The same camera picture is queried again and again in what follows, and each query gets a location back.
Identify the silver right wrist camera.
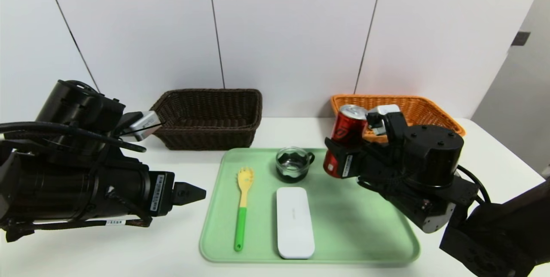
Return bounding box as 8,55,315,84
366,104,408,140

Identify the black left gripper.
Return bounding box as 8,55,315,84
89,158,207,221

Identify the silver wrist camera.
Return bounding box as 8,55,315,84
122,111,163,141
366,104,408,140

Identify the glass cup with black base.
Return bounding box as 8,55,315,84
275,147,315,184

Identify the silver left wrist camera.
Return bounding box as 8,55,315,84
122,111,163,141

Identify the black cable with white label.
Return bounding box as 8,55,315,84
4,216,153,243

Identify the orange wicker basket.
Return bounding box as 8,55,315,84
330,94,466,142

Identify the light green plastic tray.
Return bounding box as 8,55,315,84
200,148,420,264

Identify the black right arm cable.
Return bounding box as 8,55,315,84
456,164,491,205

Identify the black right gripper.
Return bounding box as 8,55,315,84
324,136,388,179

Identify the dark brown wicker basket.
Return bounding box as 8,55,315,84
150,89,263,151

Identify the thin black wire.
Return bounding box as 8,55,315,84
122,123,165,138

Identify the red soda can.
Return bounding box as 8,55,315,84
323,104,368,179

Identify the white pencil case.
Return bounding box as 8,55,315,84
276,187,315,259

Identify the yellow green pasta spoon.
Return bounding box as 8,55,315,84
234,167,255,252

